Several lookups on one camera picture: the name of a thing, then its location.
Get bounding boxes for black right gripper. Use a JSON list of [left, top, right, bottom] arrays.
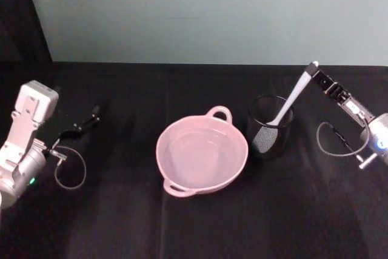
[[304, 63, 376, 126]]

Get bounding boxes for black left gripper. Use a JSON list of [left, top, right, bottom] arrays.
[[38, 101, 101, 152]]

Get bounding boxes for white slotted spatula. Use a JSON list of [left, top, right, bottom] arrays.
[[252, 60, 319, 154]]

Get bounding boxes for black mesh cup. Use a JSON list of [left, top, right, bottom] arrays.
[[246, 95, 295, 161]]

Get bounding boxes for black hanging cloth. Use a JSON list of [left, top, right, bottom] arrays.
[[0, 0, 53, 63]]

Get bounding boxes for black table cloth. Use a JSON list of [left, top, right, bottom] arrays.
[[0, 60, 388, 259]]

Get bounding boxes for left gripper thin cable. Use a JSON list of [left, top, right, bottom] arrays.
[[45, 146, 87, 191]]

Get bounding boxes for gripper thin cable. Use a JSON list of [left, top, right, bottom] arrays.
[[316, 121, 369, 158], [45, 146, 87, 191]]

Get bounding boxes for right gripper thin cable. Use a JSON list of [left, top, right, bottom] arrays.
[[316, 121, 369, 158]]

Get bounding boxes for pink two-handled bowl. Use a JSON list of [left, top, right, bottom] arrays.
[[155, 106, 250, 198]]

